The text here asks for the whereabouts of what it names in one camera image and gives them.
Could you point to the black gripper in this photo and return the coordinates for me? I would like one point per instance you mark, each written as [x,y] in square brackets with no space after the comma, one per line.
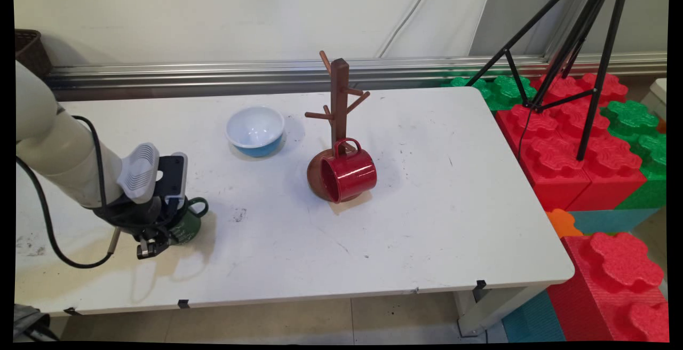
[139,216]

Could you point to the green enamel mug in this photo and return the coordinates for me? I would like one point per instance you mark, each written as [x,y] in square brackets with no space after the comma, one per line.
[190,228]

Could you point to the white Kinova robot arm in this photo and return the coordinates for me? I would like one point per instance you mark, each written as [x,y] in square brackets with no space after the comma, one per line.
[64,152]

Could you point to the black table edge clip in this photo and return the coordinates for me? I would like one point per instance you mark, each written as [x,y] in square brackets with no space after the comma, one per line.
[480,284]
[183,303]
[72,311]

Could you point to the blue and white bowl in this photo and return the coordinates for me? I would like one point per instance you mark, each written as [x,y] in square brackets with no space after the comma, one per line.
[256,128]

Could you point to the red enamel mug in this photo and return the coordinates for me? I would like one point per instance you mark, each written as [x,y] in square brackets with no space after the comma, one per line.
[355,174]

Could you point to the brown wooden mug tree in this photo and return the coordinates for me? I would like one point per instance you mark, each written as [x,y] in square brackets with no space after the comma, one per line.
[339,99]

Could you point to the white table leg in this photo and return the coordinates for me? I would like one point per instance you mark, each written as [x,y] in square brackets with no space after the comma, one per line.
[491,310]

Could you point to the green foam block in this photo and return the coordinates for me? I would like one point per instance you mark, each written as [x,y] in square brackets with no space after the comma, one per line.
[501,91]
[640,126]

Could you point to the teal foam mat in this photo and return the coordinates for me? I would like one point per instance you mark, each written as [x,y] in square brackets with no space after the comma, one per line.
[533,320]
[613,221]

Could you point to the large red foam block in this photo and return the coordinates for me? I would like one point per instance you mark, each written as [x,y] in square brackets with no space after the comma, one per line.
[613,171]
[544,158]

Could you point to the orange foam piece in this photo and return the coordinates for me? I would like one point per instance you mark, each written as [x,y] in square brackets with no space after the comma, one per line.
[563,222]

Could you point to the black tripod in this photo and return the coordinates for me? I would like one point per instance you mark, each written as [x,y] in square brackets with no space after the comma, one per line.
[603,62]

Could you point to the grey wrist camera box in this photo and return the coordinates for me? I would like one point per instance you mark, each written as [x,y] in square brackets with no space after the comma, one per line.
[173,179]

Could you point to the aluminium wall rail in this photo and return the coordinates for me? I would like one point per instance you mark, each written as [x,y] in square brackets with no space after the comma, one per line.
[240,75]

